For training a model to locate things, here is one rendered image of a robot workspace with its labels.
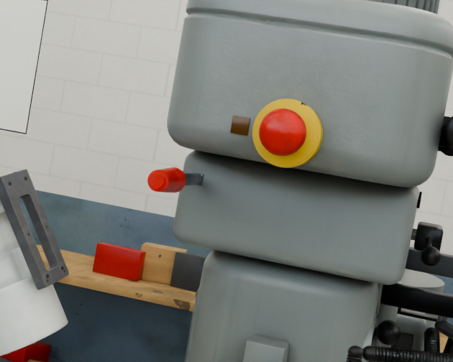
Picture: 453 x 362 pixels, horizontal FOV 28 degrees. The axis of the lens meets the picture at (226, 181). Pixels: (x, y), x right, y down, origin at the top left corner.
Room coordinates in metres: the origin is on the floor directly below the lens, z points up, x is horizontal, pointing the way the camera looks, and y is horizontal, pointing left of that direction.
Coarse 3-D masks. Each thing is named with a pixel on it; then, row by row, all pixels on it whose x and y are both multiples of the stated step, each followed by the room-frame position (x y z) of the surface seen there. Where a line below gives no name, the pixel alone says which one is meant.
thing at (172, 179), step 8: (168, 168) 0.81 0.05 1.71; (176, 168) 0.83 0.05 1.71; (152, 176) 0.78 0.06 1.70; (160, 176) 0.78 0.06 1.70; (168, 176) 0.78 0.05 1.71; (176, 176) 0.80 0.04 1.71; (184, 176) 0.83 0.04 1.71; (192, 176) 0.88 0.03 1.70; (200, 176) 0.91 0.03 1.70; (152, 184) 0.78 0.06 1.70; (160, 184) 0.78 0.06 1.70; (168, 184) 0.78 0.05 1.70; (176, 184) 0.80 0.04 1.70; (184, 184) 0.83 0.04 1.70; (192, 184) 0.88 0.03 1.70; (200, 184) 0.91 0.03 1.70
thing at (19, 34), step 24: (0, 0) 5.67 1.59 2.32; (24, 0) 5.64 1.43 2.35; (48, 0) 5.61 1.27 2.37; (0, 24) 5.67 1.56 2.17; (24, 24) 5.63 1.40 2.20; (0, 48) 5.66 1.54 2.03; (24, 48) 5.63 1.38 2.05; (0, 72) 5.66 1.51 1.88; (24, 72) 5.62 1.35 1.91; (0, 96) 5.65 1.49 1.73; (24, 96) 5.62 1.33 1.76; (0, 120) 5.65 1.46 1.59; (24, 120) 5.61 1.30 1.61
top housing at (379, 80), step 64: (192, 0) 0.85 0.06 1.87; (256, 0) 0.81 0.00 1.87; (320, 0) 0.81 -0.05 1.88; (192, 64) 0.83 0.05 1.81; (256, 64) 0.81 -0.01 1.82; (320, 64) 0.80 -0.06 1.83; (384, 64) 0.79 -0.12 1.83; (448, 64) 0.81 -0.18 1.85; (192, 128) 0.83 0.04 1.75; (384, 128) 0.79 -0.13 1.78
